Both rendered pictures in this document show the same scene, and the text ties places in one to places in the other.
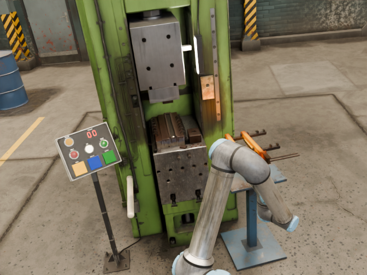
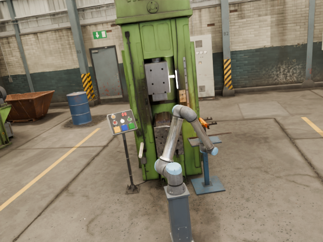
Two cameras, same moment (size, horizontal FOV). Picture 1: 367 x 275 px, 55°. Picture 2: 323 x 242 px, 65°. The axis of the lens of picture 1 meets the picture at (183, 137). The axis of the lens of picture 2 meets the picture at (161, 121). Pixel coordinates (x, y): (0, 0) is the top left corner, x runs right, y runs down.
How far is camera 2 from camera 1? 120 cm
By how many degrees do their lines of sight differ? 13
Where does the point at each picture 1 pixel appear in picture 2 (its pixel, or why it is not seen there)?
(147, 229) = (150, 175)
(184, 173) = not seen: hidden behind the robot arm
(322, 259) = (245, 192)
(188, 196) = not seen: hidden behind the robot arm
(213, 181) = (173, 122)
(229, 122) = not seen: hidden behind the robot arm
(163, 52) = (159, 76)
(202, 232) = (167, 145)
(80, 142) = (118, 117)
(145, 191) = (150, 152)
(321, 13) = (274, 73)
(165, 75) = (160, 87)
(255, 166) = (189, 113)
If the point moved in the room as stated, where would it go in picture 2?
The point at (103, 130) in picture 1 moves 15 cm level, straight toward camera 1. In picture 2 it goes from (130, 113) to (130, 116)
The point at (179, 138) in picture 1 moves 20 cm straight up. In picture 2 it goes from (167, 120) to (166, 106)
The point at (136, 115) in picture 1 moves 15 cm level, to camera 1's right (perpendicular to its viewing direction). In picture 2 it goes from (146, 109) to (157, 108)
